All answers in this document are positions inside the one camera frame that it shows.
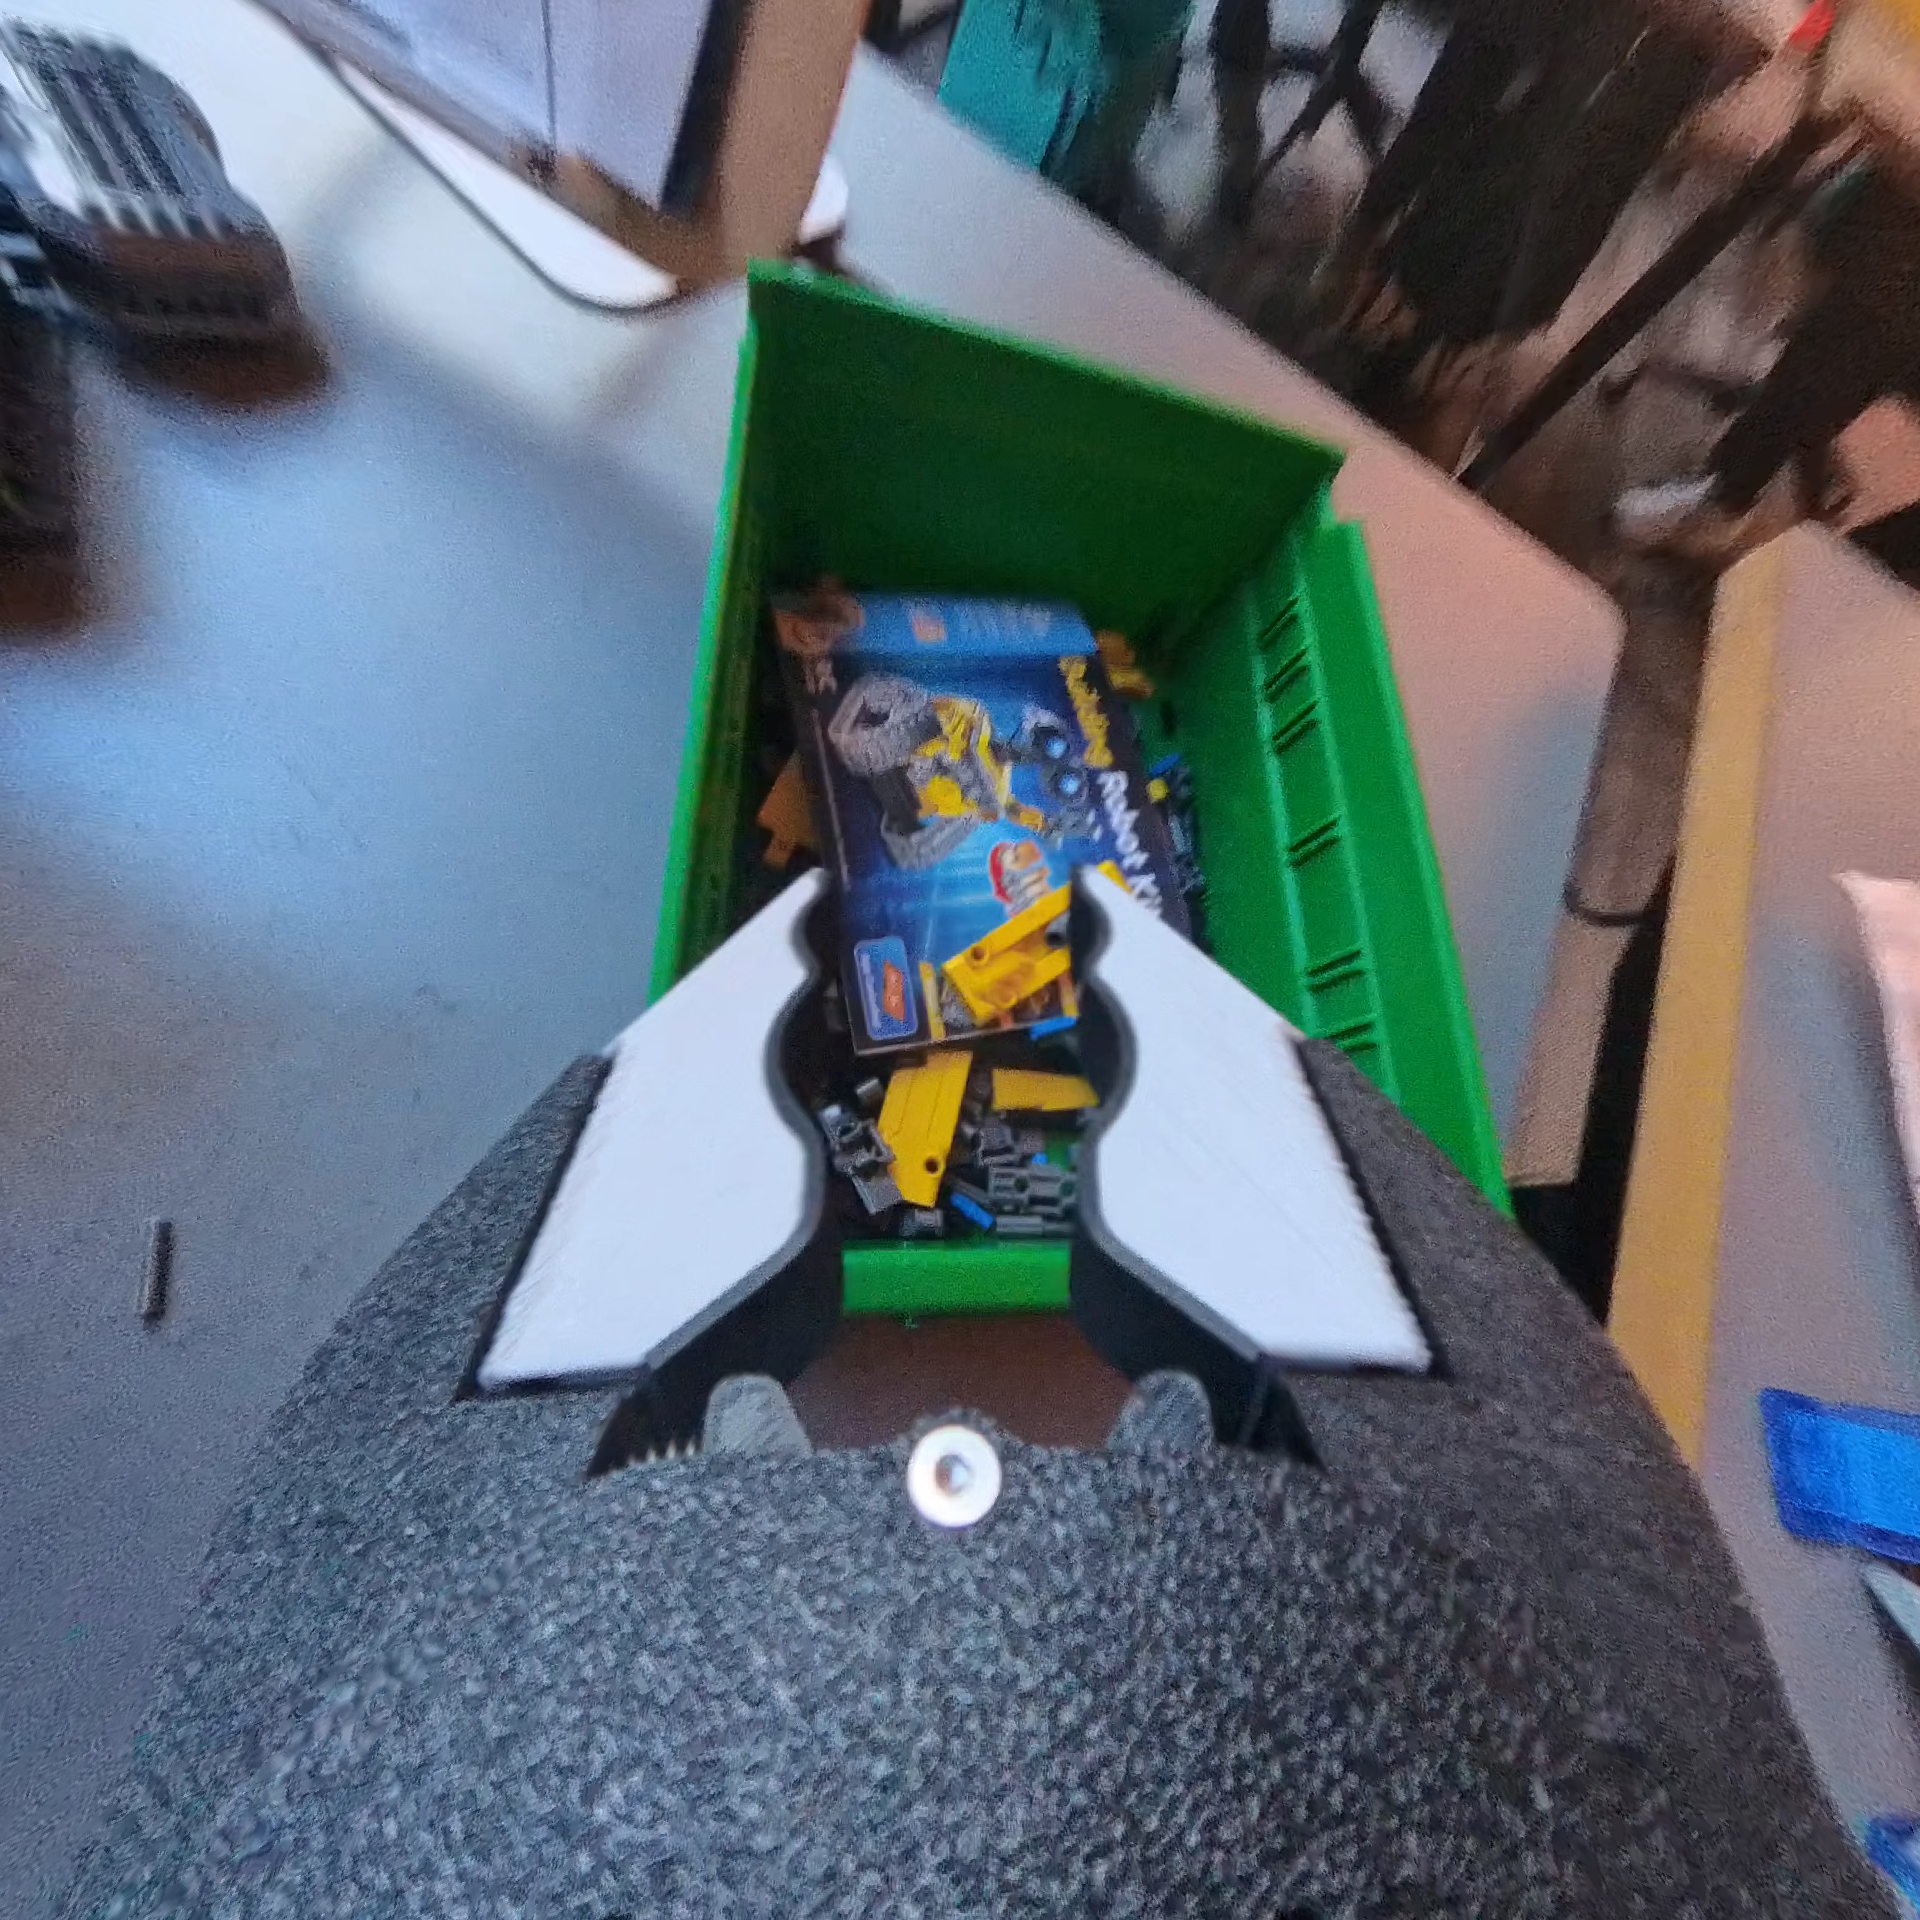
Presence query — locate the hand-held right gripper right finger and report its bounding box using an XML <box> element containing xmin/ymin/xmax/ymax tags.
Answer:
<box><xmin>1065</xmin><ymin>860</ymin><xmax>1438</xmax><ymax>1383</ymax></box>

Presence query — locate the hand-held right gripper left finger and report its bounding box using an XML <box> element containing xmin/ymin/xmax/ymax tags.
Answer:
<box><xmin>474</xmin><ymin>868</ymin><xmax>841</xmax><ymax>1403</ymax></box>

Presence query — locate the green plastic bin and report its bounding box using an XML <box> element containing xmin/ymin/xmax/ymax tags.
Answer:
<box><xmin>645</xmin><ymin>260</ymin><xmax>1513</xmax><ymax>1324</ymax></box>

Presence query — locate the grey desk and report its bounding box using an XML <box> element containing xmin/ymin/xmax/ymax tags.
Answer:
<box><xmin>0</xmin><ymin>0</ymin><xmax>1634</xmax><ymax>1920</ymax></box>

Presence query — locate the desk with pale wooden edge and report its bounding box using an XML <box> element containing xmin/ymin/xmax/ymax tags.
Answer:
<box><xmin>1605</xmin><ymin>524</ymin><xmax>1920</xmax><ymax>1920</ymax></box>

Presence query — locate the blue printed toy box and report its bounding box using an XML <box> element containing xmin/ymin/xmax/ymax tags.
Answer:
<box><xmin>768</xmin><ymin>588</ymin><xmax>1205</xmax><ymax>1062</ymax></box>

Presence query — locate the pink paper sheet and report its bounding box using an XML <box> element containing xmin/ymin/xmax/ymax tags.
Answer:
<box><xmin>1835</xmin><ymin>868</ymin><xmax>1920</xmax><ymax>1209</ymax></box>

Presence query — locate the wooden instruction sheet board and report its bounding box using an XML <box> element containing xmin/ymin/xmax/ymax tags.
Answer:
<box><xmin>241</xmin><ymin>0</ymin><xmax>875</xmax><ymax>314</ymax></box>

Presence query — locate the dark grey studded shell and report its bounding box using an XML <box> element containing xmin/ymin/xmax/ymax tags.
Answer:
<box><xmin>0</xmin><ymin>18</ymin><xmax>334</xmax><ymax>403</ymax></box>

